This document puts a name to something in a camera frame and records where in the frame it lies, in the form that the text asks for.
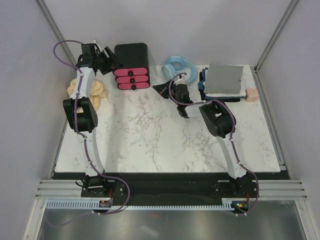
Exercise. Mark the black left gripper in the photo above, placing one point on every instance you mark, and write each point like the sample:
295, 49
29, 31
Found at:
110, 64

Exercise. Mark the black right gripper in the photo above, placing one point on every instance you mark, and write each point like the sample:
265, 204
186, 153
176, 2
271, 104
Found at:
162, 89

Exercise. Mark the black pink drawer organizer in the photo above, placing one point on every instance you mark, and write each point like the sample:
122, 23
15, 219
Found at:
134, 73

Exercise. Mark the yellow t shirt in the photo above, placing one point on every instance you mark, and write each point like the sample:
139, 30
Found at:
97, 93

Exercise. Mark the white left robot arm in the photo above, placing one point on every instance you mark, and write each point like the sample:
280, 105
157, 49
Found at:
80, 112

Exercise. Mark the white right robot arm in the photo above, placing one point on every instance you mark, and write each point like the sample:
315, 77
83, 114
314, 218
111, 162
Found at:
218, 118

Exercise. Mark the small pink cube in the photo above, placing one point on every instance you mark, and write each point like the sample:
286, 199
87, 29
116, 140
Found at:
252, 95

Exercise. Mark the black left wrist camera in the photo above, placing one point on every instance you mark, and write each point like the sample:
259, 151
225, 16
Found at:
88, 49

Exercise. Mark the aluminium frame post left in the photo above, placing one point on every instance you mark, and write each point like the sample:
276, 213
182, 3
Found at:
61, 50

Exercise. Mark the aluminium frame post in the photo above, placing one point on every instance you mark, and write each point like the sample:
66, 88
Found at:
276, 33
61, 50

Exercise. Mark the aluminium frame post right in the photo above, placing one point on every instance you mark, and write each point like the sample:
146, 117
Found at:
276, 33

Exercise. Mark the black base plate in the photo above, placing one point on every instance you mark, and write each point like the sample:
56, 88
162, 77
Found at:
79, 178

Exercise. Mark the white slotted cable duct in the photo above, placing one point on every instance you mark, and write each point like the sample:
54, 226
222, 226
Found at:
100, 205

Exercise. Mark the aluminium frame rail front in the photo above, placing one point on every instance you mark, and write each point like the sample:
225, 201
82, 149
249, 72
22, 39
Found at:
264, 189

